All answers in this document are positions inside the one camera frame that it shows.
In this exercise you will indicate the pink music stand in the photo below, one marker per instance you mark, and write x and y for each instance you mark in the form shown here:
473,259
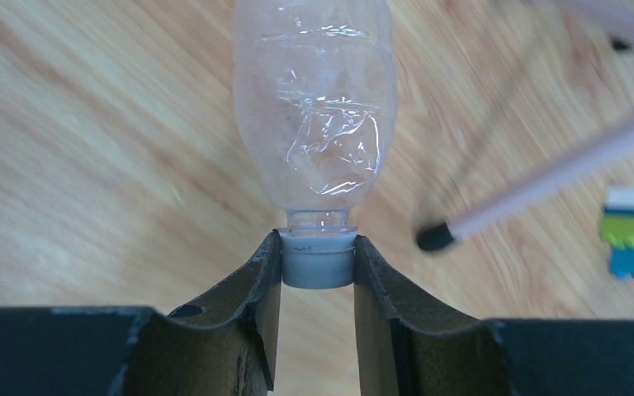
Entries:
616,21

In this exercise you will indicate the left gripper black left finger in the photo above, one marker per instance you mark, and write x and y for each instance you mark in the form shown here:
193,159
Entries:
223,342

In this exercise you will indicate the clear bottle white cap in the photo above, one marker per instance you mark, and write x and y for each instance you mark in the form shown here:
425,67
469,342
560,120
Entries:
315,100

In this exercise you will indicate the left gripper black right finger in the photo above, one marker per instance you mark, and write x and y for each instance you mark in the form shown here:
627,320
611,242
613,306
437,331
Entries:
411,343

